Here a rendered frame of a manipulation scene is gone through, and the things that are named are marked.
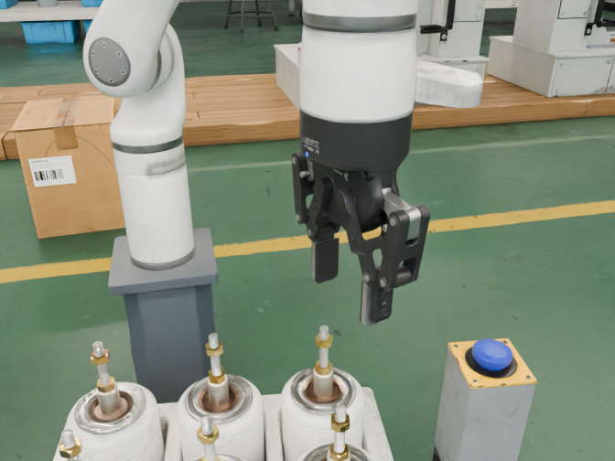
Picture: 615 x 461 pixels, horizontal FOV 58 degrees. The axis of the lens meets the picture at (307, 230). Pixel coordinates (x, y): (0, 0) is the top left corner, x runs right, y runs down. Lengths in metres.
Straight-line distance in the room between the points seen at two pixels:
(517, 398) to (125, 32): 0.57
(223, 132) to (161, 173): 1.49
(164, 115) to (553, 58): 2.23
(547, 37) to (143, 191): 2.32
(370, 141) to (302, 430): 0.39
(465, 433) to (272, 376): 0.50
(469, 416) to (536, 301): 0.74
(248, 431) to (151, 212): 0.31
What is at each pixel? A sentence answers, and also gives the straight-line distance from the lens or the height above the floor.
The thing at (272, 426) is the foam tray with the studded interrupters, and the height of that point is 0.18.
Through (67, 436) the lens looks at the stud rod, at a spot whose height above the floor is 0.34.
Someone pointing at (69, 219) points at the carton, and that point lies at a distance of 1.63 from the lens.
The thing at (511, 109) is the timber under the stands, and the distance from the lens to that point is 2.62.
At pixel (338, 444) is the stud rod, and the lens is 0.55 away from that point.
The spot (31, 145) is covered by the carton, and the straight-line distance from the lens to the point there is 1.56.
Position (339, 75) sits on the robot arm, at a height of 0.64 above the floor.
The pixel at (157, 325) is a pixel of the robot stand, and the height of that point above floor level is 0.22.
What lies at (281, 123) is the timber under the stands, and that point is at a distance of 2.25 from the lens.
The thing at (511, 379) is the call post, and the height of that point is 0.31.
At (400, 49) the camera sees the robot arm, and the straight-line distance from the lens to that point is 0.35.
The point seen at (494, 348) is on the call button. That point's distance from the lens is 0.63.
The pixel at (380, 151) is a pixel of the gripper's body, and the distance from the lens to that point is 0.35.
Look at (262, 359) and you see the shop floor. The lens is 1.10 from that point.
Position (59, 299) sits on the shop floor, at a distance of 1.37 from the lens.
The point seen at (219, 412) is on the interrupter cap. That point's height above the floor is 0.25.
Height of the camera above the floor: 0.71
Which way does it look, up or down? 27 degrees down
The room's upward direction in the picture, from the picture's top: straight up
